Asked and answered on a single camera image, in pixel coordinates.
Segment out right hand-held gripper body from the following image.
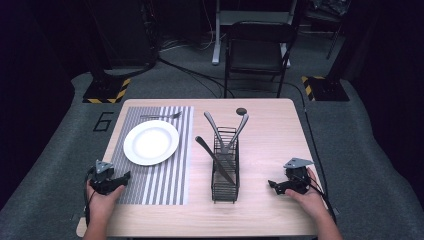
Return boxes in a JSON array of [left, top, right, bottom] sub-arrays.
[[282, 157, 315, 196]]

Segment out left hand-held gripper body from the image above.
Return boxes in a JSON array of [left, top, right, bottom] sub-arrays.
[[88, 159, 117, 196]]

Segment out person's left hand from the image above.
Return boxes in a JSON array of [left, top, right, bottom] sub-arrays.
[[85, 179, 126, 224]]

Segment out person's right hand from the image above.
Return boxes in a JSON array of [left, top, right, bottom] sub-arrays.
[[284, 166, 330, 222]]

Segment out white plate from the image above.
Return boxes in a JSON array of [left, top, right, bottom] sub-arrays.
[[123, 119, 181, 167]]

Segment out grey striped placemat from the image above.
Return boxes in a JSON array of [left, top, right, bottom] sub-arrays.
[[109, 105, 195, 206]]

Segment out silver fork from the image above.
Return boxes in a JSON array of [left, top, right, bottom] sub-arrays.
[[139, 111, 184, 121]]

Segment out silver table knife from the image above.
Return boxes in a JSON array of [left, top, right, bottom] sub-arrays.
[[194, 135, 237, 186]]

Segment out black yellow striped stand base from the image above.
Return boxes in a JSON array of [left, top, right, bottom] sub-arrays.
[[81, 77, 132, 105], [301, 75, 351, 102]]

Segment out black folding chair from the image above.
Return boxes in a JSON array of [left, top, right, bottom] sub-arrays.
[[223, 20, 298, 100]]

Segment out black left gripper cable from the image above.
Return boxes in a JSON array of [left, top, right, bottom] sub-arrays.
[[83, 165, 98, 228]]

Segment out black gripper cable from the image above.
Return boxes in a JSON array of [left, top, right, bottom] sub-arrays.
[[284, 81, 338, 224], [83, 165, 98, 228]]

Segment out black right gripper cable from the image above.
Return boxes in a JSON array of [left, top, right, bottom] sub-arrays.
[[284, 81, 338, 224]]

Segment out black wire cutlery rack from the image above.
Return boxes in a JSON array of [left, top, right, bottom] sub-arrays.
[[210, 126, 241, 205]]

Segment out black floor cable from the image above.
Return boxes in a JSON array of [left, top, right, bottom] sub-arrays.
[[155, 55, 236, 99]]

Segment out bundle of white cables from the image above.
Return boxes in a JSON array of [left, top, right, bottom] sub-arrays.
[[159, 30, 217, 53]]

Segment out white desk frame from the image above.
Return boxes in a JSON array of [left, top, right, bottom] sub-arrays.
[[211, 0, 298, 69]]

